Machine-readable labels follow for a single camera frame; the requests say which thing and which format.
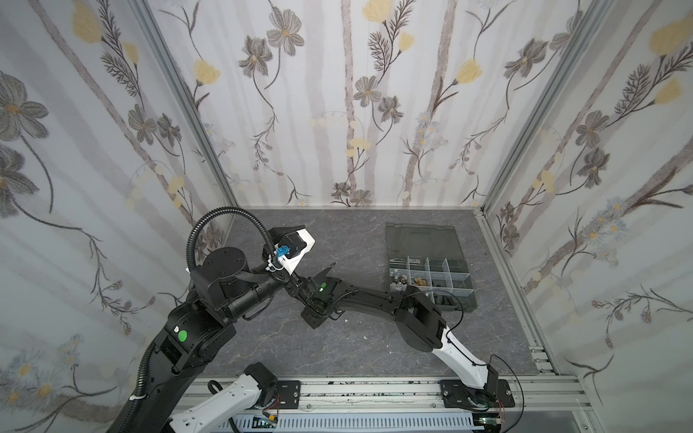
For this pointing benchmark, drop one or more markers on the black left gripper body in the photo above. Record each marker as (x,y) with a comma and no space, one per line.
(293,286)

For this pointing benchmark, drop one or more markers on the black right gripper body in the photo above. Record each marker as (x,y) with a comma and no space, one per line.
(336,296)

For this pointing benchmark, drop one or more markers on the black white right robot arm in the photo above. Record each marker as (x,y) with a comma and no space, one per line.
(422,327)

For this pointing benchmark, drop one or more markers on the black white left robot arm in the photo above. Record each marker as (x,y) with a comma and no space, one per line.
(223,290)

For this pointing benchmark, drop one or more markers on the green plastic organizer box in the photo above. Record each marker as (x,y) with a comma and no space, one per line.
(434,254)

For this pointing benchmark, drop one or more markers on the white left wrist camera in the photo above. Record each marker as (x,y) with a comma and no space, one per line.
(291,244)

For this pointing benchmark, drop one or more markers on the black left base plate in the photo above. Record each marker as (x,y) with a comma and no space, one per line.
(286,396)

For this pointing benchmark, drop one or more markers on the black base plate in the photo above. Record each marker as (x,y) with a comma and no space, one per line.
(286,396)
(456,395)

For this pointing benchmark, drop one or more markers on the white slotted cable duct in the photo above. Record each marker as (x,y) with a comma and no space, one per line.
(359,422)

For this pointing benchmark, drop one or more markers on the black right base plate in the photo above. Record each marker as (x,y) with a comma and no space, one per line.
(456,395)

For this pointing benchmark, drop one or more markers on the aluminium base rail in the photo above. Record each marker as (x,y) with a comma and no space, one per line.
(544,403)

